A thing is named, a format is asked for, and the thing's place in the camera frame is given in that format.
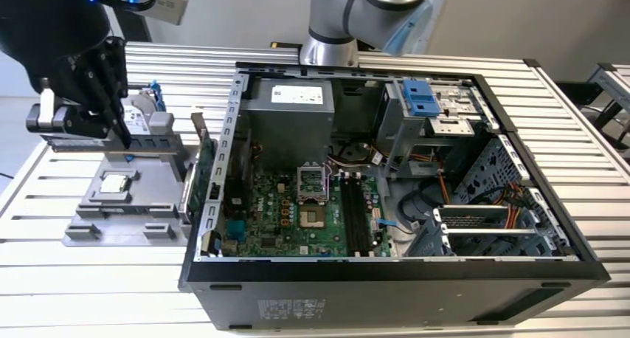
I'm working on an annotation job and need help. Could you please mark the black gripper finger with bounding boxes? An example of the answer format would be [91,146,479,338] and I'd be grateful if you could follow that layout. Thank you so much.
[77,37,129,112]
[65,107,133,150]

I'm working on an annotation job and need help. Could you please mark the RAM stick with black chips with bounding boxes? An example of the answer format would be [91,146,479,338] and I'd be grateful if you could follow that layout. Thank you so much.
[77,203,176,212]
[39,137,177,155]

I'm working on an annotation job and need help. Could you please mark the RAM slot with white clips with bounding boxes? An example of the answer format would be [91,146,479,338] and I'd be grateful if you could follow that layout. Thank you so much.
[358,173,374,256]
[347,173,362,256]

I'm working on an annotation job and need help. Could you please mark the hard disk in blue carrier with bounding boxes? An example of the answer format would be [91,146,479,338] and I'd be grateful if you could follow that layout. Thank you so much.
[120,79,167,139]

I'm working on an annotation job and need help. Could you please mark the silver CPU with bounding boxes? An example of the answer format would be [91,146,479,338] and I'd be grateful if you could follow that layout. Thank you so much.
[97,174,132,195]

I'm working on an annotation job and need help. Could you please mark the grey parts rack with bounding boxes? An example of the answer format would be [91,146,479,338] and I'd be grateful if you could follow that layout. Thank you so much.
[61,111,198,247]

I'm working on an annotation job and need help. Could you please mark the green graphics card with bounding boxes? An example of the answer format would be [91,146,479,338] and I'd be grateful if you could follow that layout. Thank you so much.
[179,105,220,225]

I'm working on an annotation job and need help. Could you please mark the grey power supply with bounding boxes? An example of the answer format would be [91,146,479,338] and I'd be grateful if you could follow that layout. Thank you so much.
[239,77,336,171]

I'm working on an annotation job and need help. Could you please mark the metal socket cover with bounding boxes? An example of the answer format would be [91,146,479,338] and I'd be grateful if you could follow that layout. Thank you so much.
[295,162,330,203]

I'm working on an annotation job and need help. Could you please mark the CPU socket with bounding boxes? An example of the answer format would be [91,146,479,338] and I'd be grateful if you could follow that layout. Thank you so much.
[296,204,330,229]

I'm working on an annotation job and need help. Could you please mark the green motherboard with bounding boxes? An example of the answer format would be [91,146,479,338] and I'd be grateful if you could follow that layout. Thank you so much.
[219,168,395,258]

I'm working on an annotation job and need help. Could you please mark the grey metal drive cage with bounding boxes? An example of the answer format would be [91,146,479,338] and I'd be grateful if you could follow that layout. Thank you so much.
[376,77,488,179]

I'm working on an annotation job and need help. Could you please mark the blue plastic drive latch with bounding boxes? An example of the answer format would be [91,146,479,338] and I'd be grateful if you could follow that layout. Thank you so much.
[399,80,436,118]

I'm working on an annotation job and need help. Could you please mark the black PC case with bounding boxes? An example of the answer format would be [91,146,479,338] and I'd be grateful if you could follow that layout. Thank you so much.
[176,59,611,331]

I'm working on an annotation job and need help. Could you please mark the perforated metal disk bay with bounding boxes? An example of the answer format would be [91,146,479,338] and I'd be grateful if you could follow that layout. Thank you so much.
[407,203,562,258]

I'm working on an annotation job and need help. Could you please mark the black vertical post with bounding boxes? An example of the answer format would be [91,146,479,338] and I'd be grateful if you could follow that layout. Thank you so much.
[105,5,153,44]

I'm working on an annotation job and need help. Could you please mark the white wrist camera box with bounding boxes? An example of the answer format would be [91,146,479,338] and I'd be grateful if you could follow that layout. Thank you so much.
[145,0,191,26]

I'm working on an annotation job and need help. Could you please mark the wire locking lever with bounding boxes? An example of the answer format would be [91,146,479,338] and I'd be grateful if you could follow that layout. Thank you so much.
[320,165,332,204]

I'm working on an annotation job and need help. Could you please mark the power supply wire bundle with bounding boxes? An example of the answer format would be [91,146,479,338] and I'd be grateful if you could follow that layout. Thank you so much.
[324,142,391,171]

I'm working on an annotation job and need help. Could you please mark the thick black cable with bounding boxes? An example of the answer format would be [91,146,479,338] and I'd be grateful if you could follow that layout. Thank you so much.
[396,188,436,234]

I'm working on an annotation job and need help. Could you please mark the orange wires with black plug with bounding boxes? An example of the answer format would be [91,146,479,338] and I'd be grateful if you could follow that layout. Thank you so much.
[411,150,451,208]

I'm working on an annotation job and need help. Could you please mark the orange red yellow wire bundle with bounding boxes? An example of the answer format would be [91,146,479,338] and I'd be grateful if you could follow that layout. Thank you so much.
[501,182,526,231]

